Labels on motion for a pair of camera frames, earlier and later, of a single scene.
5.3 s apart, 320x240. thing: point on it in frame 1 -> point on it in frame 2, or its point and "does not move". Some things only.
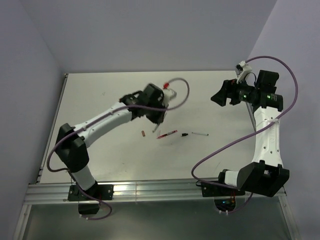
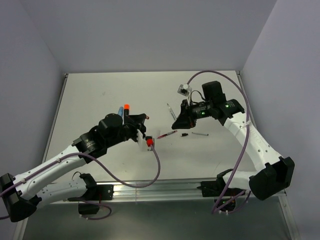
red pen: (165, 134) does not move
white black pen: (200, 133) does not move
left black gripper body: (155, 116) -> (130, 129)
